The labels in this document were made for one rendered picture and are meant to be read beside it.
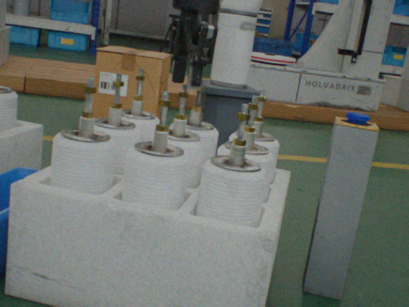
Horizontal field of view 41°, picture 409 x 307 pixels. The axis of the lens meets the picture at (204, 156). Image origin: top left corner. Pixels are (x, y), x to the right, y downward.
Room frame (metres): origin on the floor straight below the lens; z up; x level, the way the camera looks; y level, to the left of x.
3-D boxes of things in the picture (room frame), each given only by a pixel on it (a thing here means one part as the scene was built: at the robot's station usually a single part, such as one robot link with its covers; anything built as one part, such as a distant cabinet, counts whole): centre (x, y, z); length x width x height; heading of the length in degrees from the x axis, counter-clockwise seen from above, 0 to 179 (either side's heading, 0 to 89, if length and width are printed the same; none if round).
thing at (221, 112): (1.35, -0.03, 0.15); 0.15 x 0.15 x 0.30; 15
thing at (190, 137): (0.91, 0.05, 0.25); 0.08 x 0.08 x 0.01
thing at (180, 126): (0.91, 0.05, 0.26); 0.02 x 0.02 x 0.03
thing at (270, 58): (3.19, -0.29, 0.29); 0.30 x 0.30 x 0.06
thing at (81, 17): (5.44, 1.50, 0.36); 0.50 x 0.38 x 0.21; 15
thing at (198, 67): (0.86, 0.03, 0.37); 0.03 x 0.01 x 0.05; 27
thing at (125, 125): (0.92, 0.16, 0.25); 0.08 x 0.08 x 0.01
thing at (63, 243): (0.90, 0.05, 0.09); 0.39 x 0.39 x 0.18; 80
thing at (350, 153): (0.93, -0.25, 0.16); 0.07 x 0.07 x 0.31; 80
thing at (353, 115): (0.93, -0.25, 0.32); 0.04 x 0.04 x 0.02
